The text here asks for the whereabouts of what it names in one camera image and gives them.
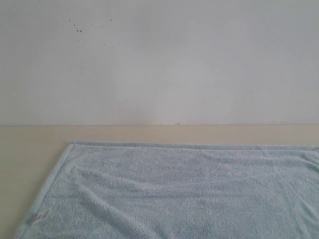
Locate light blue terry towel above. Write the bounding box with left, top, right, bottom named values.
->
left=15, top=141, right=319, bottom=239

